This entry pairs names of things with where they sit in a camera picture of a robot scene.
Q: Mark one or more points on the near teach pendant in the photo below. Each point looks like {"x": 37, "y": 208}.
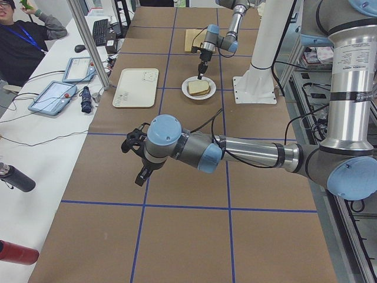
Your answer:
{"x": 53, "y": 99}

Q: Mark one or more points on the teach pendant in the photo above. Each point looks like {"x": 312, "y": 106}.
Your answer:
{"x": 53, "y": 99}
{"x": 79, "y": 70}

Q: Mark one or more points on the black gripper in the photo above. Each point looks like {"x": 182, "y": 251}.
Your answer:
{"x": 204, "y": 56}
{"x": 148, "y": 165}

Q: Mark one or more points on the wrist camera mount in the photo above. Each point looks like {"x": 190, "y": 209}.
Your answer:
{"x": 135, "y": 141}
{"x": 196, "y": 48}

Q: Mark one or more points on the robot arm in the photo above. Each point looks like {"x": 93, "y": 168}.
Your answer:
{"x": 342, "y": 163}
{"x": 229, "y": 42}

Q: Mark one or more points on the black computer mouse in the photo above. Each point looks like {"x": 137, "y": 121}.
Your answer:
{"x": 79, "y": 48}

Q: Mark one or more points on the white round plate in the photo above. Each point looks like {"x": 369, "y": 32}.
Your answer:
{"x": 184, "y": 88}

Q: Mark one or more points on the small metal cup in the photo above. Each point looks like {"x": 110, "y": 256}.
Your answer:
{"x": 96, "y": 97}

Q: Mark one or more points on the toast with fried egg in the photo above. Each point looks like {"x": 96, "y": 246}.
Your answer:
{"x": 201, "y": 93}

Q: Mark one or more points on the seated person in black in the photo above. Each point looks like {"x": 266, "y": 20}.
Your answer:
{"x": 23, "y": 44}

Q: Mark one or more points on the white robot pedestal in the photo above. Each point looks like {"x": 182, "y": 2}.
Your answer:
{"x": 256, "y": 86}

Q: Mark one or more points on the folded dark blue umbrella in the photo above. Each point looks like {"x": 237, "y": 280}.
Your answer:
{"x": 86, "y": 106}

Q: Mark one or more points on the black water bottle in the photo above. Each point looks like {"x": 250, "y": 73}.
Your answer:
{"x": 16, "y": 178}

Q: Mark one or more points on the red water bottle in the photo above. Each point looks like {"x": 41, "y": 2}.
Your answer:
{"x": 13, "y": 253}

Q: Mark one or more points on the aluminium frame post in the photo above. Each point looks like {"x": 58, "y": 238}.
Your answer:
{"x": 85, "y": 33}

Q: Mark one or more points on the white bread slice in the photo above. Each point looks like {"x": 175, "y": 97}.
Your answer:
{"x": 197, "y": 86}

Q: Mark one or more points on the black keyboard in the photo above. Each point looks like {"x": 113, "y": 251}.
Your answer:
{"x": 99, "y": 31}

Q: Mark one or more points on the wooden cutting board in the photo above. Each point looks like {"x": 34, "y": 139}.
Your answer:
{"x": 193, "y": 36}

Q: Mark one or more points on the cream bear tray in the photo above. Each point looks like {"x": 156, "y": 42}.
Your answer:
{"x": 136, "y": 88}

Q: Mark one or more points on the far teach pendant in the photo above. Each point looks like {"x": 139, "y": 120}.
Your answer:
{"x": 79, "y": 70}

